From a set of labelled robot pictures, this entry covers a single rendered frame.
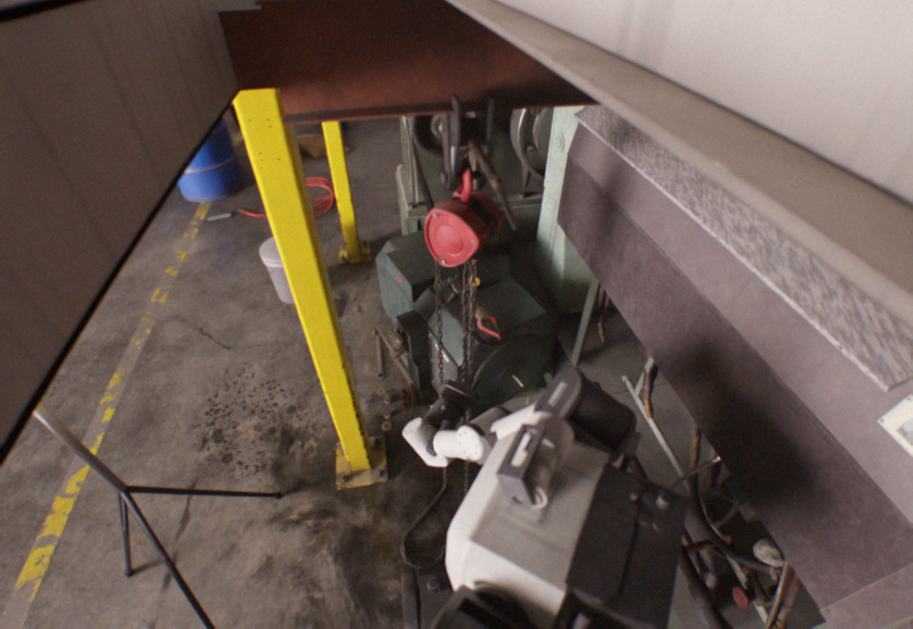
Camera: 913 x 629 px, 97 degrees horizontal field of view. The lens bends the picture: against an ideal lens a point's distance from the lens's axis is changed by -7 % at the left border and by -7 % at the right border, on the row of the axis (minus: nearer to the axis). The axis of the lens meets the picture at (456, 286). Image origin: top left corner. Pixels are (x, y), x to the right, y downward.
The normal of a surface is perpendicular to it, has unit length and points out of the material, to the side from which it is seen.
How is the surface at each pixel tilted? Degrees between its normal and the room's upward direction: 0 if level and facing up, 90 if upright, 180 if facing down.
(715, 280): 78
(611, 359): 0
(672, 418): 0
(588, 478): 4
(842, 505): 90
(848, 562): 90
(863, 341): 30
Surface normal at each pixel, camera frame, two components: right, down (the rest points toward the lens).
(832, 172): 0.00, -0.77
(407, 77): 0.19, 0.63
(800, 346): -0.96, -0.04
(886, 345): -0.50, -0.60
